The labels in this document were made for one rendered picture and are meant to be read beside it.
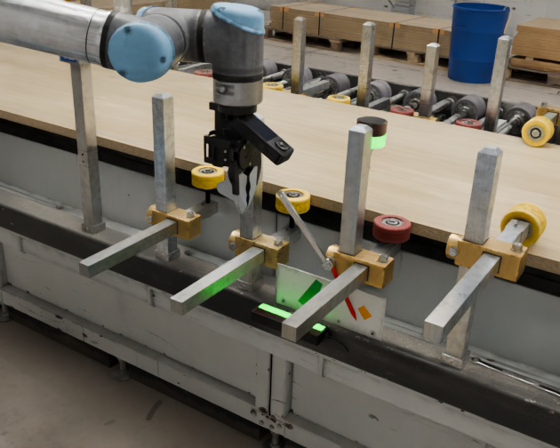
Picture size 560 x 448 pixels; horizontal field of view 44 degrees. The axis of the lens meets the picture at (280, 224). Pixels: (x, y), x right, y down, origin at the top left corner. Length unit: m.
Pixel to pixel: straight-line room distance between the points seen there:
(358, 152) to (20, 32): 0.63
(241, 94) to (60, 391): 1.54
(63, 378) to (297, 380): 0.91
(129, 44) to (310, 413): 1.28
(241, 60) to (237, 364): 1.14
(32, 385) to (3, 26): 1.61
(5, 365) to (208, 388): 0.81
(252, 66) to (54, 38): 0.32
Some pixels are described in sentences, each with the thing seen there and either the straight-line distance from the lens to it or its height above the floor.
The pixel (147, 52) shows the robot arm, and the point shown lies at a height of 1.30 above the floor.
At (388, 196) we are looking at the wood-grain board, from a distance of 1.66.
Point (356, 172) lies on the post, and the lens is 1.36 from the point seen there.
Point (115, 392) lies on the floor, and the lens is 2.48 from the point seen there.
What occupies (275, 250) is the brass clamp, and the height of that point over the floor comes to 0.83.
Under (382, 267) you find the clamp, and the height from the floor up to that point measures 0.87.
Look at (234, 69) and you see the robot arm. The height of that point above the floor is 1.25.
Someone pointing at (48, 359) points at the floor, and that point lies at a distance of 2.68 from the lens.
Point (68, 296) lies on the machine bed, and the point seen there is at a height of 0.24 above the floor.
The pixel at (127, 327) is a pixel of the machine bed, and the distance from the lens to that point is 2.41.
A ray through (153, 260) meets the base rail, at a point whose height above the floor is 0.70.
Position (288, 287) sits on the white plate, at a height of 0.75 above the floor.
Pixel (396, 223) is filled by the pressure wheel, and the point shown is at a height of 0.91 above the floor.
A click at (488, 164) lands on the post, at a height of 1.12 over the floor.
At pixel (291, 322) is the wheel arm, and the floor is 0.86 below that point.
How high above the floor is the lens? 1.51
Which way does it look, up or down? 25 degrees down
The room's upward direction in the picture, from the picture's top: 2 degrees clockwise
